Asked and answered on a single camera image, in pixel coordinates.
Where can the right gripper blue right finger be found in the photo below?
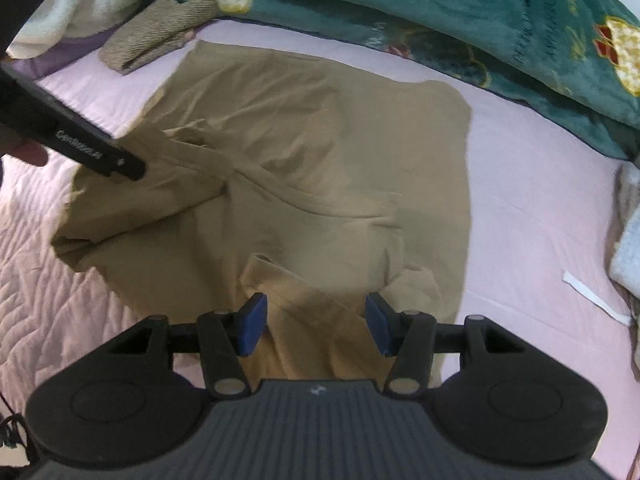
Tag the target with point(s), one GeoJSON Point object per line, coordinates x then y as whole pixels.
{"type": "Point", "coordinates": [409, 338]}

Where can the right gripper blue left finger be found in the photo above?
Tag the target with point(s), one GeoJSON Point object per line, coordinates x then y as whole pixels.
{"type": "Point", "coordinates": [225, 337]}

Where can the tan t-shirt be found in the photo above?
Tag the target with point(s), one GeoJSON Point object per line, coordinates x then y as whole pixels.
{"type": "Point", "coordinates": [307, 180]}

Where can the brown knitted folded garment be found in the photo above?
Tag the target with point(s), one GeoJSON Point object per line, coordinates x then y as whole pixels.
{"type": "Point", "coordinates": [162, 27]}

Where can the pink quilted bedspread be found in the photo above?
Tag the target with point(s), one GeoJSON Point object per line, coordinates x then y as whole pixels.
{"type": "Point", "coordinates": [542, 203]}

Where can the grey hoodie garment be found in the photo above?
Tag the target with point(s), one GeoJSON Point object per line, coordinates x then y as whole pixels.
{"type": "Point", "coordinates": [624, 264]}

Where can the green plush quilt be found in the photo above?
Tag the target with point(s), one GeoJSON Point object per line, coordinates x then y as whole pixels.
{"type": "Point", "coordinates": [576, 62]}

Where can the white strap label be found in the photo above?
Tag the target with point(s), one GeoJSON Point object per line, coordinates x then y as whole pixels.
{"type": "Point", "coordinates": [587, 293]}

